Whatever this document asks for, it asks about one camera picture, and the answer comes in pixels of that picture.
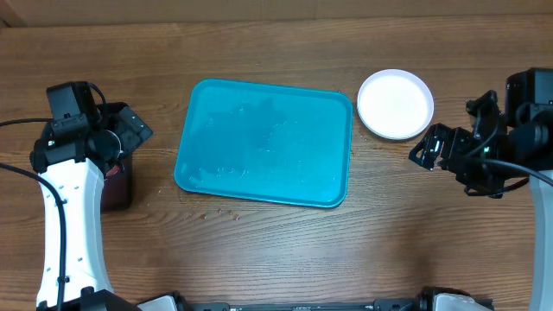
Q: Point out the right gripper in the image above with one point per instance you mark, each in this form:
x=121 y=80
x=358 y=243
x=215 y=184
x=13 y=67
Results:
x=439 y=145

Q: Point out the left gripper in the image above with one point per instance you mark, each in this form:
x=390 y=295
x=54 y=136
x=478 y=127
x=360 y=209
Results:
x=130 y=136

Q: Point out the white plate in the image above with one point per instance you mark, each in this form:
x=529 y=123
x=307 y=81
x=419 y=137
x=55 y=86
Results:
x=395 y=104

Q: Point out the green and red sponge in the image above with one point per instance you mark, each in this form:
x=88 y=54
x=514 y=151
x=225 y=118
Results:
x=113 y=171

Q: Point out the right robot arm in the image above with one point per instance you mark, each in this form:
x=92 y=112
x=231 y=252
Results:
x=507 y=148

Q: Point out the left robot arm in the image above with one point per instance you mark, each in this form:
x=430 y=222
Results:
x=82 y=150

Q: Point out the black and maroon tray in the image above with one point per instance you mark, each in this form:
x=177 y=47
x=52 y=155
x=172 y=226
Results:
x=117 y=191

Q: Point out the teal plastic serving tray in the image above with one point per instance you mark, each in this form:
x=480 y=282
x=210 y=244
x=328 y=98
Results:
x=278 y=144

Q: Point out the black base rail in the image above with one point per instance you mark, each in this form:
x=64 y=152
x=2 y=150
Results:
x=397 y=304

